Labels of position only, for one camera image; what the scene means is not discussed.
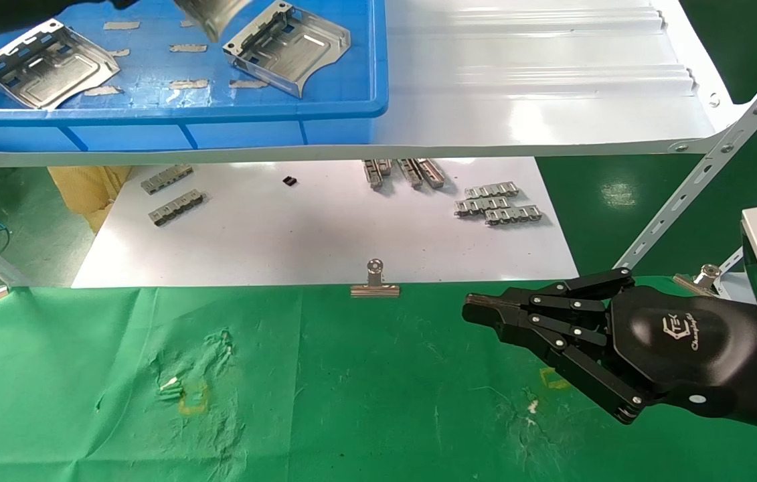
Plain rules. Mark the blue plastic bin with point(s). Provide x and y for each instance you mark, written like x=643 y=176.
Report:
x=150 y=127

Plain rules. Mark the stamped metal bracket plate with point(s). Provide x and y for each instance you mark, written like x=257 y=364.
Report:
x=214 y=17
x=291 y=50
x=50 y=67

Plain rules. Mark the white metal shelf rack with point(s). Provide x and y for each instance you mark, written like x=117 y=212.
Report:
x=519 y=100

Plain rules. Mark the small black clip part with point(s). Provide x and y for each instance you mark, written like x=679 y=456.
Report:
x=290 y=181

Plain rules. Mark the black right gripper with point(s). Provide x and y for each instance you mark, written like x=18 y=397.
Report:
x=686 y=341

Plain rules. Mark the toothed metal strip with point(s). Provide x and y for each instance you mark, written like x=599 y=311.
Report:
x=482 y=206
x=513 y=215
x=176 y=207
x=167 y=179
x=492 y=190

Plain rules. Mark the yellow fabric bundle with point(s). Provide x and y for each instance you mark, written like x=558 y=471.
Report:
x=83 y=191

